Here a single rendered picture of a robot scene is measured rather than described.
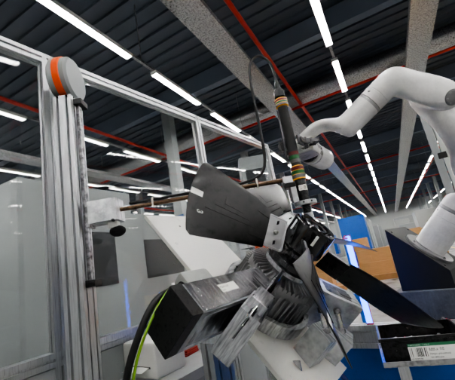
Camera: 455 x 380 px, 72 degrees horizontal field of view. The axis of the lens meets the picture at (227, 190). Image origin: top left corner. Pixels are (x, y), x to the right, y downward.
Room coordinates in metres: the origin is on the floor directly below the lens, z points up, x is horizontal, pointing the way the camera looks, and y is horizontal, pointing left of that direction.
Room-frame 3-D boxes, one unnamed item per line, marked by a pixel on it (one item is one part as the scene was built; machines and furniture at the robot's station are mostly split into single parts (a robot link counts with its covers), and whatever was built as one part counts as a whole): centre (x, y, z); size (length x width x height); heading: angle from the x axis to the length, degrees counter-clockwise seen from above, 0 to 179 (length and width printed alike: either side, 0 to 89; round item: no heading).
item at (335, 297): (1.03, -0.23, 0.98); 0.20 x 0.16 x 0.20; 55
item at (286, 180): (0.97, -0.22, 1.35); 0.09 x 0.07 x 0.10; 90
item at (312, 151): (1.06, -0.29, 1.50); 0.11 x 0.10 x 0.07; 146
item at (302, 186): (0.97, -0.23, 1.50); 0.04 x 0.04 x 0.46
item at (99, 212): (0.96, 0.40, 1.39); 0.10 x 0.07 x 0.08; 90
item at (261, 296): (0.69, -0.03, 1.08); 0.07 x 0.04 x 0.06; 156
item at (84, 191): (0.96, 0.45, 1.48); 0.05 x 0.03 x 0.62; 0
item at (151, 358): (1.14, 0.35, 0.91); 0.17 x 0.16 x 0.11; 55
